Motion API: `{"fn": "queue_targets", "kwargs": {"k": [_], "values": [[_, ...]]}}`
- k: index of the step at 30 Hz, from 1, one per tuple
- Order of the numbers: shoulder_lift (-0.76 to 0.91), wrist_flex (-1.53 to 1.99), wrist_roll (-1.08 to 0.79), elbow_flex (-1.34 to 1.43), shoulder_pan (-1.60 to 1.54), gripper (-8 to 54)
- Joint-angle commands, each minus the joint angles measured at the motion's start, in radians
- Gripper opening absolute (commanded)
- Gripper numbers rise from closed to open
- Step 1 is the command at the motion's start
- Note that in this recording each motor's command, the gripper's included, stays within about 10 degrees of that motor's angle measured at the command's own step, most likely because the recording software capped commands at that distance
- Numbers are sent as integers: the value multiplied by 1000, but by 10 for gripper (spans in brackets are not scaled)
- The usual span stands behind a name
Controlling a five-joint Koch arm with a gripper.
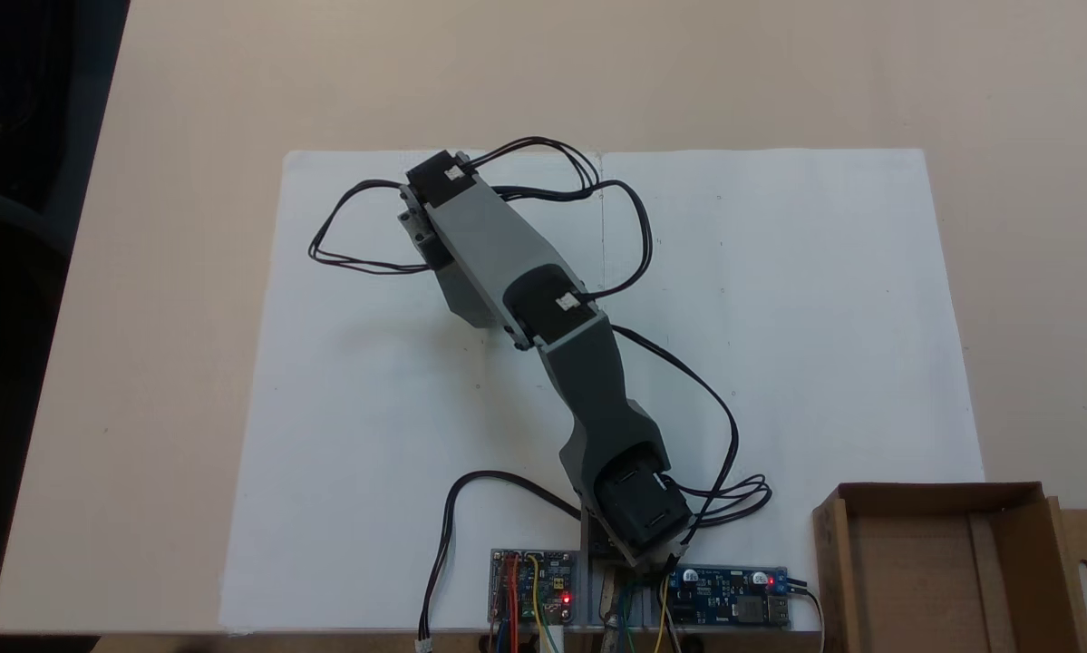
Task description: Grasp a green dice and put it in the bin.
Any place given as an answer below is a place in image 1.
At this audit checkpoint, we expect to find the blue circuit board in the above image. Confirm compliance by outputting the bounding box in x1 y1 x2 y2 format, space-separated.
665 566 794 629

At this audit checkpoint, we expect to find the yellow wire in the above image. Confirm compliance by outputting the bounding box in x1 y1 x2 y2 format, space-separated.
525 553 564 653

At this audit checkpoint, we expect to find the black cable with white plug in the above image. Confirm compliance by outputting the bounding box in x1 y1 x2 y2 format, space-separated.
415 470 582 652

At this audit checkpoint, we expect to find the orange wire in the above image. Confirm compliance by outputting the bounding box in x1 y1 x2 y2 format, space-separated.
500 553 522 653

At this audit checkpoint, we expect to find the black gripper motor cable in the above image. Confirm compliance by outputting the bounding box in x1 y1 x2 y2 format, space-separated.
306 179 437 276

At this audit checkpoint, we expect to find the black wrist motor cable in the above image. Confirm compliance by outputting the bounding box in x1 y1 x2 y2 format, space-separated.
467 135 656 304

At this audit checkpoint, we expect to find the brown cardboard box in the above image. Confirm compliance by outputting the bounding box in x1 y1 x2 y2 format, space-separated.
810 481 1087 653

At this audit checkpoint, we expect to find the white paper sheet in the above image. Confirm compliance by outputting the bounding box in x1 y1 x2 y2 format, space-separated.
600 148 986 632
219 150 604 634

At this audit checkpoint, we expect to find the circuit board on clear plate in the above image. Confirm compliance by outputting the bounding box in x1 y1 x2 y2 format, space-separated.
490 548 579 629

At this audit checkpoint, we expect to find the black shoulder motor cable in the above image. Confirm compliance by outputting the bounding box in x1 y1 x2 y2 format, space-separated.
675 473 774 532

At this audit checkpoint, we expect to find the black elbow motor cable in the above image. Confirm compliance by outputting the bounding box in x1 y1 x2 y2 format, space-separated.
609 324 742 547

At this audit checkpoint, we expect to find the black blue-board cable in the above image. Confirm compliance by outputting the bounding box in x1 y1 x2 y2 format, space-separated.
783 580 828 653

